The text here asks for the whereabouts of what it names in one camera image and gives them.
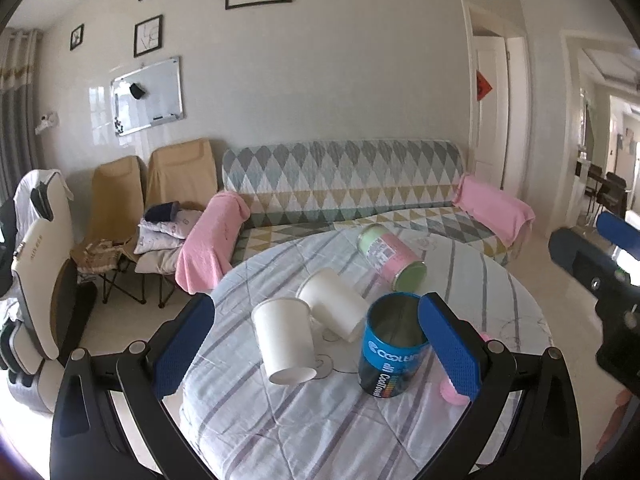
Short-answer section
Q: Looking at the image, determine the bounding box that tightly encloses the pink and green can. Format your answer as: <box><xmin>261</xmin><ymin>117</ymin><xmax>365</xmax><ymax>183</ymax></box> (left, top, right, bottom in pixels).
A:
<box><xmin>357</xmin><ymin>224</ymin><xmax>428</xmax><ymax>294</ymax></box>

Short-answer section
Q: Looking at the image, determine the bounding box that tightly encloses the beige pillow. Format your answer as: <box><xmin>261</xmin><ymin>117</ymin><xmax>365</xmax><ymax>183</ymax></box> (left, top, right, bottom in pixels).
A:
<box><xmin>134</xmin><ymin>246</ymin><xmax>187</xmax><ymax>276</ymax></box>

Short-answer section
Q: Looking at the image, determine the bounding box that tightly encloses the white massage chair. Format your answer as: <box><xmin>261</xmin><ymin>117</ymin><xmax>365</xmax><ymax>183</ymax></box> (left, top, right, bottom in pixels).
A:
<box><xmin>0</xmin><ymin>168</ymin><xmax>97</xmax><ymax>414</ymax></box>

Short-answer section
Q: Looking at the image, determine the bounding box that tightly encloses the pink plastic cup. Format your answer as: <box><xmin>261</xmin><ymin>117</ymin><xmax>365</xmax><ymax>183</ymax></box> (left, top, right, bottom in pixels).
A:
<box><xmin>439</xmin><ymin>331</ymin><xmax>490</xmax><ymax>406</ymax></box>

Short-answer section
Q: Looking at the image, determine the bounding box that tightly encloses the whiteboard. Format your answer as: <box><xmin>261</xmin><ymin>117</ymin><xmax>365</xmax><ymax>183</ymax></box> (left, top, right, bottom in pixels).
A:
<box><xmin>110</xmin><ymin>55</ymin><xmax>184</xmax><ymax>137</ymax></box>

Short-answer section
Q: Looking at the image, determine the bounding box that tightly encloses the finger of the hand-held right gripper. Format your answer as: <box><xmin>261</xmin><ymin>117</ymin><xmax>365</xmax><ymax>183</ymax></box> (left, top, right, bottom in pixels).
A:
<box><xmin>548</xmin><ymin>228</ymin><xmax>622</xmax><ymax>291</ymax></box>
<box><xmin>596</xmin><ymin>211</ymin><xmax>640</xmax><ymax>263</ymax></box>

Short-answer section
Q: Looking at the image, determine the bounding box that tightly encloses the sofa with diamond pattern cover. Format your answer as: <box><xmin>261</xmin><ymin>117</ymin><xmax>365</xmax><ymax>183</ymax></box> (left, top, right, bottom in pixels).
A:
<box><xmin>222</xmin><ymin>139</ymin><xmax>517</xmax><ymax>270</ymax></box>

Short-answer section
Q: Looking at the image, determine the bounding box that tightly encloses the person's right hand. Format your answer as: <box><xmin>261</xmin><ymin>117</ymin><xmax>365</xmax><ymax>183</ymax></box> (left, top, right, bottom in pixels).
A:
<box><xmin>597</xmin><ymin>389</ymin><xmax>633</xmax><ymax>453</ymax></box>

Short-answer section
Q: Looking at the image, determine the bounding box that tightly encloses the dark dining chair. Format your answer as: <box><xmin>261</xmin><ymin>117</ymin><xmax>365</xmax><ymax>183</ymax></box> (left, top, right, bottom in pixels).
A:
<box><xmin>586</xmin><ymin>162</ymin><xmax>629</xmax><ymax>222</ymax></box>

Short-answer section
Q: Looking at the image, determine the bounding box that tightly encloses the white door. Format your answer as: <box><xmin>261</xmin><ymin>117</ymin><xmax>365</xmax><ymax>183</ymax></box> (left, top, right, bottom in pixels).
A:
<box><xmin>471</xmin><ymin>35</ymin><xmax>512</xmax><ymax>194</ymax></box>

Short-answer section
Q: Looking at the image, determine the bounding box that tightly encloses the pink towel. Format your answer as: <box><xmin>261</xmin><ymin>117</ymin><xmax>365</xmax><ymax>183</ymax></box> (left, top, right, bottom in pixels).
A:
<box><xmin>175</xmin><ymin>192</ymin><xmax>251</xmax><ymax>295</ymax></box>
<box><xmin>452</xmin><ymin>173</ymin><xmax>536</xmax><ymax>249</ymax></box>

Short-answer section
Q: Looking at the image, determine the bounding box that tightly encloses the line drawing picture frame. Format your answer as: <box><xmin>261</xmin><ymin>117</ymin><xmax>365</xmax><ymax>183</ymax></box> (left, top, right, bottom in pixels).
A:
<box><xmin>133</xmin><ymin>14</ymin><xmax>164</xmax><ymax>59</ymax></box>

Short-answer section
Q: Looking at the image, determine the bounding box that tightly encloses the grey curtain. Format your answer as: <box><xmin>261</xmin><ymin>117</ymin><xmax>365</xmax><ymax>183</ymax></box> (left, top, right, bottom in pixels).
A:
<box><xmin>0</xmin><ymin>27</ymin><xmax>42</xmax><ymax>213</ymax></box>

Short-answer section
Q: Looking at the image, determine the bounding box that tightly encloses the blue tin can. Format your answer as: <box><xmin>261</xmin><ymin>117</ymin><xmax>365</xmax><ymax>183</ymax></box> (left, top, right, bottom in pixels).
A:
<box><xmin>357</xmin><ymin>292</ymin><xmax>430</xmax><ymax>399</ymax></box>

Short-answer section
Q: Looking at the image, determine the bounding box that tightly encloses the striped tablecloth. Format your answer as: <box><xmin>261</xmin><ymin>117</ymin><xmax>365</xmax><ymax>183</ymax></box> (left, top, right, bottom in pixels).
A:
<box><xmin>178</xmin><ymin>230</ymin><xmax>554</xmax><ymax>480</ymax></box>

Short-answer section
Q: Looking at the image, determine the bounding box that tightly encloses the white paper cup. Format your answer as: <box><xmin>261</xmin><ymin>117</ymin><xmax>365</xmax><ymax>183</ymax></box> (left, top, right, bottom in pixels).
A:
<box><xmin>296</xmin><ymin>267</ymin><xmax>369</xmax><ymax>344</ymax></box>
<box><xmin>251</xmin><ymin>297</ymin><xmax>319</xmax><ymax>386</ymax></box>

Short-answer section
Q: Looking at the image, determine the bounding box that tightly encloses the dark blue cloth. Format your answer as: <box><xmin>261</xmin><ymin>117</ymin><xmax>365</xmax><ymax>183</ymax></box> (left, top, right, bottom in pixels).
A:
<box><xmin>144</xmin><ymin>201</ymin><xmax>182</xmax><ymax>222</ymax></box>

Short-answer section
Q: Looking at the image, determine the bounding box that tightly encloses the tan folding chair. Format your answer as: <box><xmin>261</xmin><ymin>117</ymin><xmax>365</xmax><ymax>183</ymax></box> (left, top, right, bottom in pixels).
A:
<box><xmin>71</xmin><ymin>155</ymin><xmax>147</xmax><ymax>306</ymax></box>
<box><xmin>144</xmin><ymin>138</ymin><xmax>217</xmax><ymax>309</ymax></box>

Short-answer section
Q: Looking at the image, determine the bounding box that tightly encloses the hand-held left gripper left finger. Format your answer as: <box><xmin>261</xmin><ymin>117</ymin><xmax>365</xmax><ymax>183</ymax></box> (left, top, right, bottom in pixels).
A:
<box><xmin>50</xmin><ymin>292</ymin><xmax>216</xmax><ymax>480</ymax></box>

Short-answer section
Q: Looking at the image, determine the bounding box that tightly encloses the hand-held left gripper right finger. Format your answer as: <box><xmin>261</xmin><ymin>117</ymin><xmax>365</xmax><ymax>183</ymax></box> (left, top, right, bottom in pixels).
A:
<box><xmin>417</xmin><ymin>291</ymin><xmax>583</xmax><ymax>480</ymax></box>

